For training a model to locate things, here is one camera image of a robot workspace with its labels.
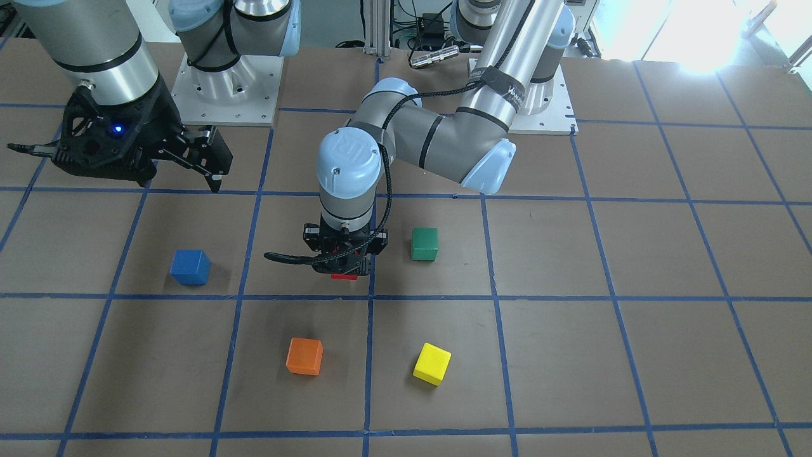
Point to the orange wooden block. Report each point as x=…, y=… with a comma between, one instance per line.
x=304, y=356

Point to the blue wooden block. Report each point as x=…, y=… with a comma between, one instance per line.
x=190, y=267

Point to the green wooden block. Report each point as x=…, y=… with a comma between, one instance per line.
x=425, y=244

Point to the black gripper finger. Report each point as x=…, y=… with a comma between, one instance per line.
x=203, y=150

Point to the yellow wooden block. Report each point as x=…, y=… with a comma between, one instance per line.
x=432, y=364

